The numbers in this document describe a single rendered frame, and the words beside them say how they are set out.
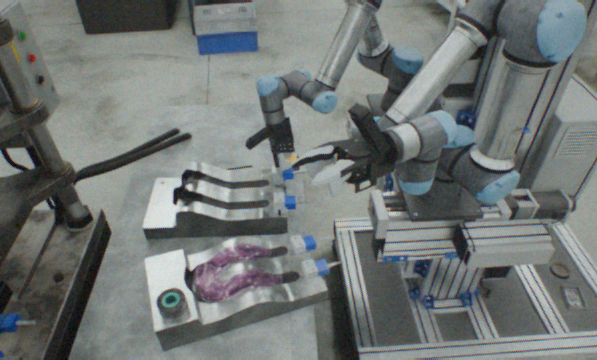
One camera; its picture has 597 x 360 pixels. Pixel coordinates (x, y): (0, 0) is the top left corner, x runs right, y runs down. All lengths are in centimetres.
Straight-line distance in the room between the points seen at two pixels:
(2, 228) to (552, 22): 148
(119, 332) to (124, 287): 16
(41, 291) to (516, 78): 149
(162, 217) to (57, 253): 38
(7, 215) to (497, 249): 148
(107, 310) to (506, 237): 125
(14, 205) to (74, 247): 27
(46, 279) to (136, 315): 37
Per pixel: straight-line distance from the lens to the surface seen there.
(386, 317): 211
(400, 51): 172
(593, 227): 324
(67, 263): 171
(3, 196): 165
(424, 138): 93
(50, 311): 160
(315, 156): 85
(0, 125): 149
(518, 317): 230
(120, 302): 151
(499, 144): 118
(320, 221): 273
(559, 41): 104
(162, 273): 139
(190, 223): 156
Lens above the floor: 198
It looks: 42 degrees down
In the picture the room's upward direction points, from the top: straight up
